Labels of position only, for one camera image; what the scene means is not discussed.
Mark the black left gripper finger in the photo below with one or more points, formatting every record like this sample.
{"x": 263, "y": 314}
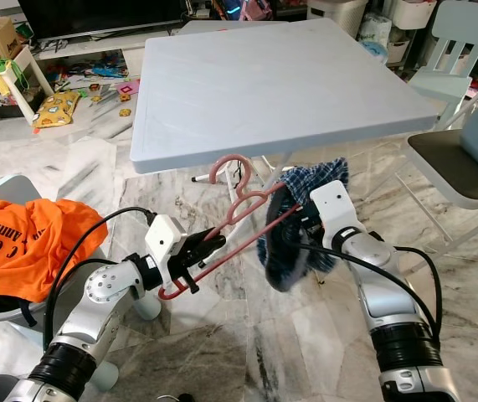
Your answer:
{"x": 212, "y": 243}
{"x": 187, "y": 282}

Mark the pink plastic hanger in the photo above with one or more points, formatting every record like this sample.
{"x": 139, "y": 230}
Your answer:
{"x": 238, "y": 246}

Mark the blue plaid garment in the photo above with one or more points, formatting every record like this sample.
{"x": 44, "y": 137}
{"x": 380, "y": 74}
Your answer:
{"x": 280, "y": 251}

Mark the orange printed t-shirt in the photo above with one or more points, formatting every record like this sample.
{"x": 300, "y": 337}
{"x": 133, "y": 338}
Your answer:
{"x": 21, "y": 251}

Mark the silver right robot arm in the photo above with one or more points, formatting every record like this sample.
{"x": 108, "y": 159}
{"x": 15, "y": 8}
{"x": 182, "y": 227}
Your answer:
{"x": 389, "y": 310}

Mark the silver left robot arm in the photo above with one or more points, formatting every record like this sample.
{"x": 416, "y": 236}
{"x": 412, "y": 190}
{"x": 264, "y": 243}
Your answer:
{"x": 105, "y": 289}

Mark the grey folding table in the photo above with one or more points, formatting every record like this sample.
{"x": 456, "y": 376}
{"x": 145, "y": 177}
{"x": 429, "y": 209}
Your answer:
{"x": 280, "y": 92}

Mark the white folding chair dark seat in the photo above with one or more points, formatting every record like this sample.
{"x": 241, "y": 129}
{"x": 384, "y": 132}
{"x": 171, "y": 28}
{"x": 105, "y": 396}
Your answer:
{"x": 448, "y": 163}

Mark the pink toy board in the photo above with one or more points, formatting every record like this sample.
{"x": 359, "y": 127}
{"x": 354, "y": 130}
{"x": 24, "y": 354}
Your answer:
{"x": 130, "y": 88}

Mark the grey laundry basin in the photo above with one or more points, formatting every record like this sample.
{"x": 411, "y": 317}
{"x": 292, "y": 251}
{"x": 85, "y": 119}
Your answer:
{"x": 4, "y": 316}

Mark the pale blue solid-back kid chair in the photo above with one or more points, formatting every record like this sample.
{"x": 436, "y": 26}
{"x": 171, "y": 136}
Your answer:
{"x": 12, "y": 186}

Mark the yellow toy cushion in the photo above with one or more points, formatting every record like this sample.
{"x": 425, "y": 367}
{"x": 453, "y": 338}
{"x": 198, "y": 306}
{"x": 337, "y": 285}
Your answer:
{"x": 56, "y": 109}

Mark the white tv stand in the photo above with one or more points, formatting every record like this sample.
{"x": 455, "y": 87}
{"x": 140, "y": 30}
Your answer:
{"x": 138, "y": 59}

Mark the white round bin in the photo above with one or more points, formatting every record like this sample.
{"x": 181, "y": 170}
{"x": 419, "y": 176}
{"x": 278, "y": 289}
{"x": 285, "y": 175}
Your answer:
{"x": 413, "y": 12}
{"x": 335, "y": 12}

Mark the pale blue kid table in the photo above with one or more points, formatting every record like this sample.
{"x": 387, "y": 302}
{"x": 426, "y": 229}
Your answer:
{"x": 230, "y": 27}

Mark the black television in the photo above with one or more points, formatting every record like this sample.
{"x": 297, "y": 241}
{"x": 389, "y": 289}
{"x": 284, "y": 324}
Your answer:
{"x": 96, "y": 17}

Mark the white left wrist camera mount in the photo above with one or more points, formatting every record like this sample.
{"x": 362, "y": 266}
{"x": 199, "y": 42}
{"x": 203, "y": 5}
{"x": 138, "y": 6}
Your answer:
{"x": 165, "y": 243}

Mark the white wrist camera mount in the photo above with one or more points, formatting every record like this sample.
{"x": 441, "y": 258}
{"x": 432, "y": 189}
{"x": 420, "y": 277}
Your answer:
{"x": 335, "y": 205}
{"x": 165, "y": 243}

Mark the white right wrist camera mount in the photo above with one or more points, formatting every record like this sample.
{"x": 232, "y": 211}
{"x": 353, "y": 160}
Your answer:
{"x": 335, "y": 205}

